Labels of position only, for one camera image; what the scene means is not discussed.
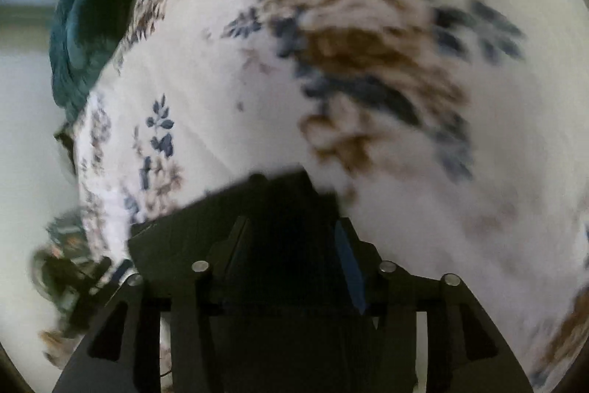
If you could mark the teal rack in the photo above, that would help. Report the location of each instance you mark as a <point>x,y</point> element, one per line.
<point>69,236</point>

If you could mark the floral blanket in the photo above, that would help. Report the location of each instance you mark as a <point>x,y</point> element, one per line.
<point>207,98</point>

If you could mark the teal quilt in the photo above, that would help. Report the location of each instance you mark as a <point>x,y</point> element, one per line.
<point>96,6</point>

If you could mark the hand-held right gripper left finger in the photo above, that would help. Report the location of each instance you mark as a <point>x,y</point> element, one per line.
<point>230,255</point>

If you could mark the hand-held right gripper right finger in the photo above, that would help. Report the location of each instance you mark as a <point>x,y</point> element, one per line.
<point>349,268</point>

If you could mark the dark striped sweater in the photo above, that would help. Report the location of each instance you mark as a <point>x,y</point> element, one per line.
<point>280,213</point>

